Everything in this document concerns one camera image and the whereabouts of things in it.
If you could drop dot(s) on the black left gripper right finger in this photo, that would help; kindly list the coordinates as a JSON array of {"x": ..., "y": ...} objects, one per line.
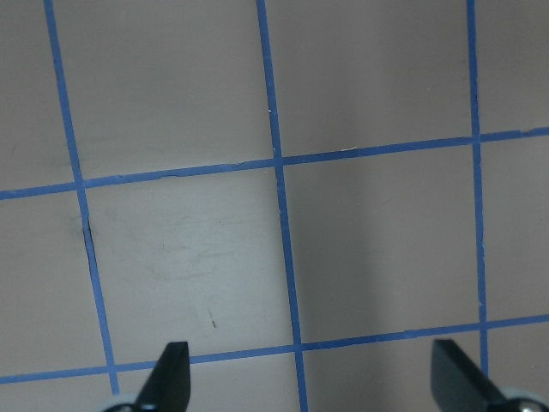
[{"x": 457, "y": 384}]

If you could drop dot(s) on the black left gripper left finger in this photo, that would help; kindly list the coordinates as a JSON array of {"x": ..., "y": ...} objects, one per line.
[{"x": 168, "y": 385}]

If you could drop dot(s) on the brown paper mat blue grid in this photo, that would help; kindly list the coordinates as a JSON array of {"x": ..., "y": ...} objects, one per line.
[{"x": 306, "y": 192}]

